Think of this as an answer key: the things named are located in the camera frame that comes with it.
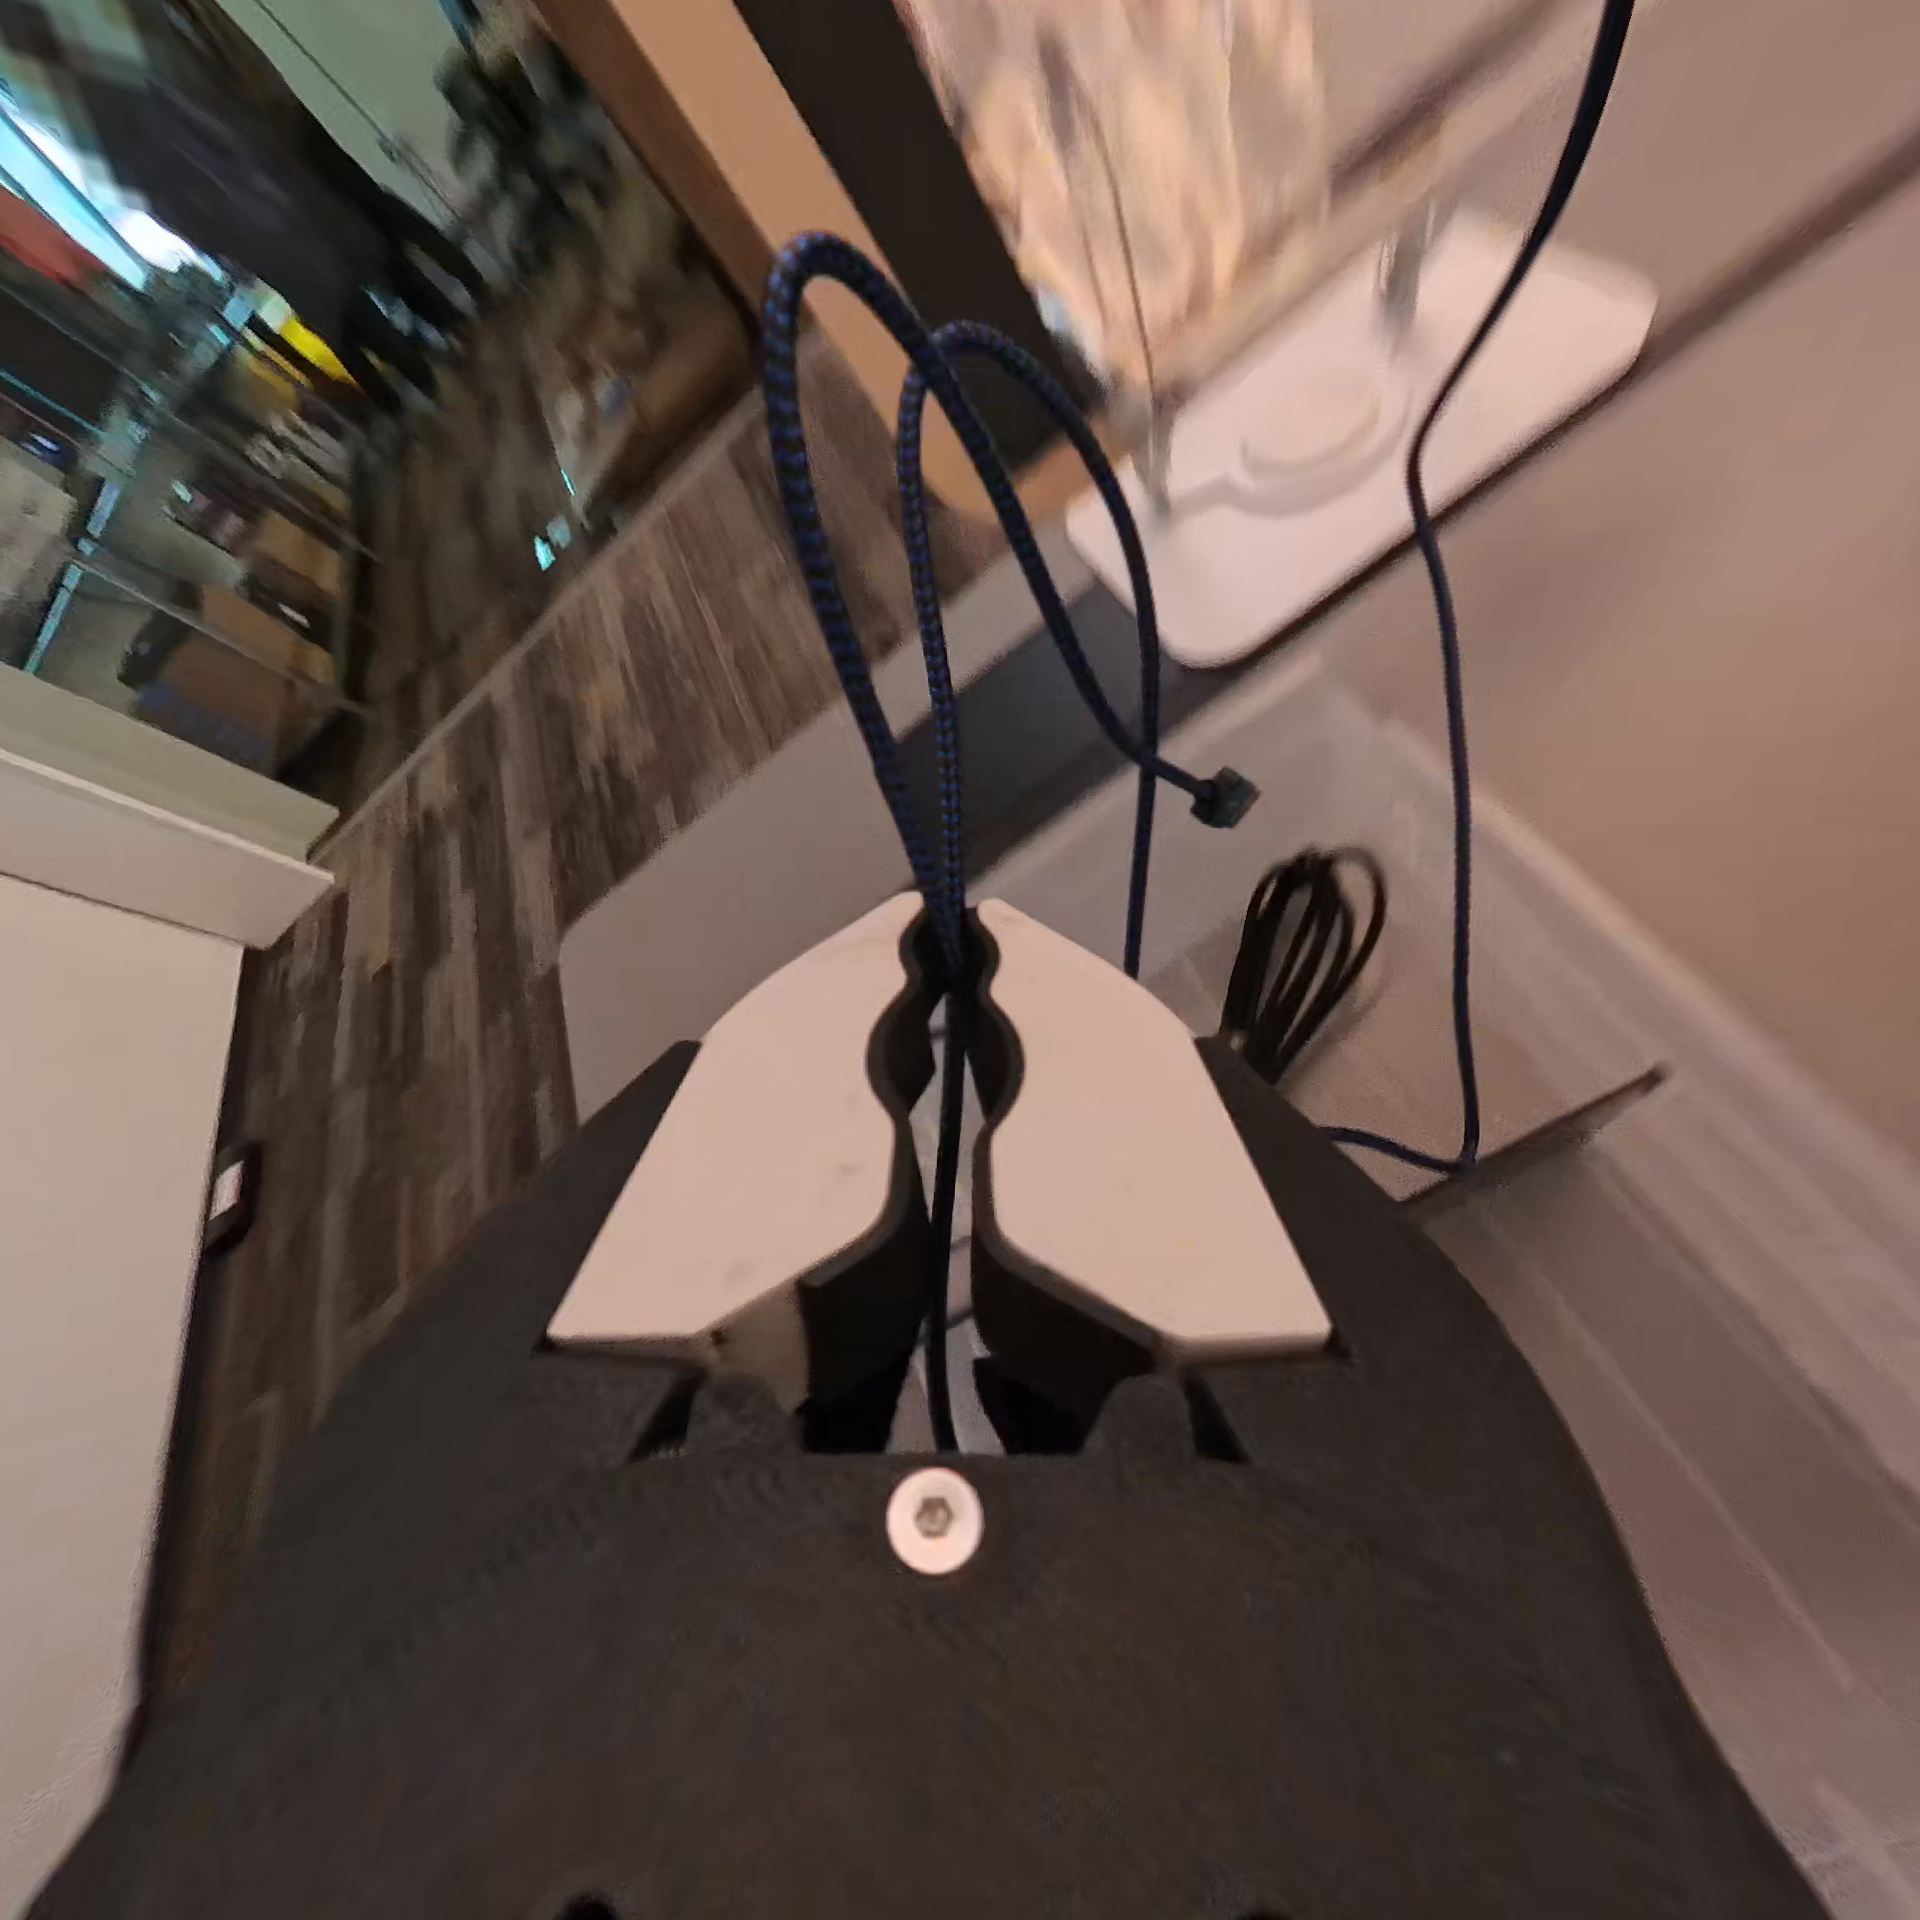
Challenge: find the blue braided cable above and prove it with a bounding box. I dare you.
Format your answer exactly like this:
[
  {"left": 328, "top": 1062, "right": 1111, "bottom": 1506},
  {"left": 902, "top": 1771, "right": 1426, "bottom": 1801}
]
[{"left": 755, "top": 0, "right": 1636, "bottom": 1448}]

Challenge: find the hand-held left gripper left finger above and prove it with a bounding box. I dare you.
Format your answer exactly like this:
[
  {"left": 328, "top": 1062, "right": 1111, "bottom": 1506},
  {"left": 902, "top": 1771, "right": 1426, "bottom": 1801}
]
[{"left": 548, "top": 890, "right": 939, "bottom": 1404}]

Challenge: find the dark bin divider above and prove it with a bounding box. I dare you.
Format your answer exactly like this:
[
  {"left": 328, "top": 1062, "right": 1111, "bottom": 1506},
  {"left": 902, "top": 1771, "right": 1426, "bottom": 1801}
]
[{"left": 1401, "top": 1067, "right": 1668, "bottom": 1225}]

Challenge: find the clear plastic bin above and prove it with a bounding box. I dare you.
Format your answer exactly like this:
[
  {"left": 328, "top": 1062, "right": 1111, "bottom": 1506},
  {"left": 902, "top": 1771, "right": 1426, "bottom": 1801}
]
[{"left": 960, "top": 705, "right": 1920, "bottom": 1920}]

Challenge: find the black braided cable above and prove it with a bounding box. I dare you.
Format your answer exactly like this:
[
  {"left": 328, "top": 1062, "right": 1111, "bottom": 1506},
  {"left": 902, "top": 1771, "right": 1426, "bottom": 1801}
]
[{"left": 1222, "top": 845, "right": 1389, "bottom": 1081}]

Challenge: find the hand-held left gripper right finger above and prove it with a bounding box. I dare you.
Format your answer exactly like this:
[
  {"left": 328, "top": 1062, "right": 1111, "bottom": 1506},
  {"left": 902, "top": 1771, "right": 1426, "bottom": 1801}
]
[{"left": 972, "top": 898, "right": 1333, "bottom": 1395}]

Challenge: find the instruction board stand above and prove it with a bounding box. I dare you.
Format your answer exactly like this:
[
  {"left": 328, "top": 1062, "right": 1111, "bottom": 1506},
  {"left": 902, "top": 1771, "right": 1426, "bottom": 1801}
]
[{"left": 538, "top": 0, "right": 1657, "bottom": 669}]

